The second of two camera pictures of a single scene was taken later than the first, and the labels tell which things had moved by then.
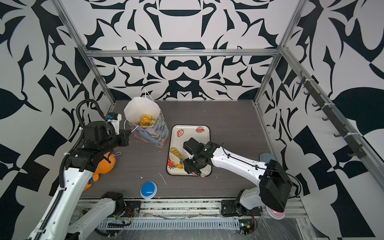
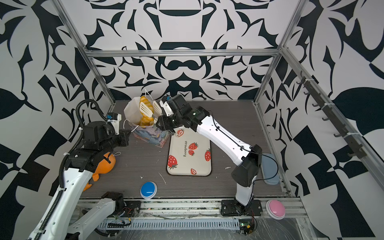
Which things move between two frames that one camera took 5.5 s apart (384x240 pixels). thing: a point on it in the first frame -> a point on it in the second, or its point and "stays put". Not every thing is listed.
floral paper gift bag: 146,121 stays put
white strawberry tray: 179,134 stays put
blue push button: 148,190 stays put
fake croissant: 178,155 -> 145,119
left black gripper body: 120,139 stays put
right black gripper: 188,168 -> 165,125
